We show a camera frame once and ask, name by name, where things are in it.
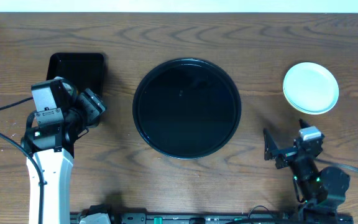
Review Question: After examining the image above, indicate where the light green plate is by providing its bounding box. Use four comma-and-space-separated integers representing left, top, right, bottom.
284, 90, 339, 114
283, 62, 340, 113

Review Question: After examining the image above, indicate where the yellow plate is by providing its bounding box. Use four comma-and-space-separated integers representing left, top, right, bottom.
289, 100, 336, 115

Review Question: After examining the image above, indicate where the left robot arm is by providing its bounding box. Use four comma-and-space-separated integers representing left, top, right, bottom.
21, 77, 106, 223

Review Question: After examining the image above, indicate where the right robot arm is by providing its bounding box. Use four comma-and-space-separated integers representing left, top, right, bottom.
263, 119, 350, 223

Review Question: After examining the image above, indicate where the round black tray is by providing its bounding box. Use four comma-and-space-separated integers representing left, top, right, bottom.
132, 58, 242, 159

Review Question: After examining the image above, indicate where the black rectangular bin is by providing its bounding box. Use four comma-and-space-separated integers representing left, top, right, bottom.
46, 52, 107, 96

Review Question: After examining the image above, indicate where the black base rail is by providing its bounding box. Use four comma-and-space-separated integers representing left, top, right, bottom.
70, 203, 354, 224

